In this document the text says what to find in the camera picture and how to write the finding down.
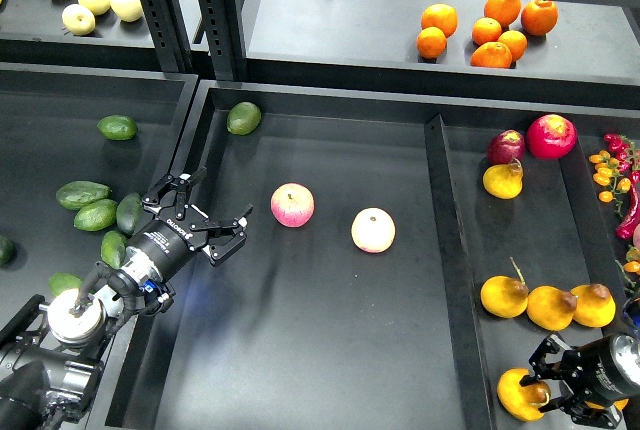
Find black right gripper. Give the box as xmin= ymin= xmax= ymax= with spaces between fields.
xmin=519 ymin=333 xmax=639 ymax=425

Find yellow pear near apples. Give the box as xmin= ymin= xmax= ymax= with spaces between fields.
xmin=482 ymin=159 xmax=524 ymax=200

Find pale yellow apple right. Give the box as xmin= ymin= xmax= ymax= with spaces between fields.
xmin=110 ymin=0 xmax=143 ymax=23

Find pale pink apple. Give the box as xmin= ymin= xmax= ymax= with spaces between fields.
xmin=351 ymin=207 xmax=396 ymax=253

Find orange far left bottom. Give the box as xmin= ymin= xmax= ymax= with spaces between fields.
xmin=416 ymin=26 xmax=447 ymax=59

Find green avocado pile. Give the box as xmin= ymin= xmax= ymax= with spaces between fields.
xmin=100 ymin=230 xmax=128 ymax=269
xmin=73 ymin=199 xmax=118 ymax=232
xmin=55 ymin=180 xmax=111 ymax=210

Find yellow pear bottom right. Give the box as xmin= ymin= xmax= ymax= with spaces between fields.
xmin=584 ymin=397 xmax=630 ymax=412

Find green avocado pile bottom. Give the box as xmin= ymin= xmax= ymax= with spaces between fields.
xmin=100 ymin=230 xmax=128 ymax=269

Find cherry tomato bunch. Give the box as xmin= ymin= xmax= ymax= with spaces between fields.
xmin=588 ymin=133 xmax=639 ymax=204

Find black tray divider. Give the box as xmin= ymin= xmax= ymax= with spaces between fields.
xmin=424 ymin=115 xmax=496 ymax=429

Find bright red apple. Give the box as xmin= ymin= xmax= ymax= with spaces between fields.
xmin=525 ymin=114 xmax=578 ymax=159

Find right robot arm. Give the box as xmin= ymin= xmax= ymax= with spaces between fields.
xmin=519 ymin=297 xmax=639 ymax=429

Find yellow pear middle of row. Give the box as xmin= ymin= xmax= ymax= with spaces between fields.
xmin=526 ymin=285 xmax=577 ymax=331

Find dark green avocado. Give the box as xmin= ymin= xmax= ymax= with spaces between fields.
xmin=48 ymin=272 xmax=83 ymax=297

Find yellow pear brown spot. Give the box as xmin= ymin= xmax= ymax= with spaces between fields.
xmin=497 ymin=367 xmax=551 ymax=422

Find dark red apple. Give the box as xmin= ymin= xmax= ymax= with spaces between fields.
xmin=487 ymin=130 xmax=526 ymax=165

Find green avocado pile top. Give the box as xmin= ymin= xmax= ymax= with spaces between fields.
xmin=55 ymin=180 xmax=111 ymax=210

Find black shelf upright posts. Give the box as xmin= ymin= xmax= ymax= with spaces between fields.
xmin=141 ymin=0 xmax=248 ymax=82

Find dark avocado pile right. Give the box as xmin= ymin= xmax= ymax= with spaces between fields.
xmin=116 ymin=192 xmax=142 ymax=235

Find yellow pear of row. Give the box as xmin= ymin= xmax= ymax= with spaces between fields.
xmin=480 ymin=257 xmax=529 ymax=319
xmin=570 ymin=283 xmax=616 ymax=328
xmin=526 ymin=285 xmax=577 ymax=331

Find pink red apple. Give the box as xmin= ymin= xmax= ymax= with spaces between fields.
xmin=270 ymin=182 xmax=315 ymax=228

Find orange front bottom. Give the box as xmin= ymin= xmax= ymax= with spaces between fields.
xmin=470 ymin=41 xmax=513 ymax=69

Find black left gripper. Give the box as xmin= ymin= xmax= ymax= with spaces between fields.
xmin=122 ymin=168 xmax=253 ymax=283

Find black centre tray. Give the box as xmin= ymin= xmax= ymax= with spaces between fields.
xmin=87 ymin=81 xmax=639 ymax=429

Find yellow pear right of row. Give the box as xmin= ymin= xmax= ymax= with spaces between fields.
xmin=570 ymin=283 xmax=616 ymax=328

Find orange far left top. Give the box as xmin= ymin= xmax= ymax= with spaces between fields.
xmin=421 ymin=3 xmax=458 ymax=38

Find green avocado upper left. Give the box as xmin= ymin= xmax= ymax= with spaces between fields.
xmin=97 ymin=115 xmax=138 ymax=141

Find yellow pear left of row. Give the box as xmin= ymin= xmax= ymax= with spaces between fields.
xmin=480 ymin=257 xmax=529 ymax=319

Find green avocado pile middle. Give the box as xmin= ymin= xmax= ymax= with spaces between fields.
xmin=73 ymin=199 xmax=118 ymax=232

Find green avocado in centre tray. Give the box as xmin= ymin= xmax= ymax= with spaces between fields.
xmin=226 ymin=102 xmax=262 ymax=136

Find orange lower right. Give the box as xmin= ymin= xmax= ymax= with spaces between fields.
xmin=498 ymin=30 xmax=528 ymax=63

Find pale yellow apple front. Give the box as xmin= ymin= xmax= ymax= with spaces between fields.
xmin=61 ymin=4 xmax=96 ymax=36

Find dark avocado left edge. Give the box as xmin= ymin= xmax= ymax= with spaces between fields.
xmin=0 ymin=235 xmax=15 ymax=266

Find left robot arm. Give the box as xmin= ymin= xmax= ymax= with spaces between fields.
xmin=1 ymin=169 xmax=252 ymax=429

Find red chili pepper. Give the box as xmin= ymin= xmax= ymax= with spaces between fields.
xmin=615 ymin=185 xmax=639 ymax=240

